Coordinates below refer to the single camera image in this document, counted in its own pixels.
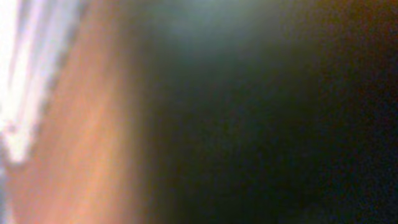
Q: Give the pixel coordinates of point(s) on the gold foil snack pouch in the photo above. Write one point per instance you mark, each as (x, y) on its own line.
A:
(76, 143)

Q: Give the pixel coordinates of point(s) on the grey plastic lattice basket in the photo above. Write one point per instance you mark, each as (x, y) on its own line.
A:
(271, 111)

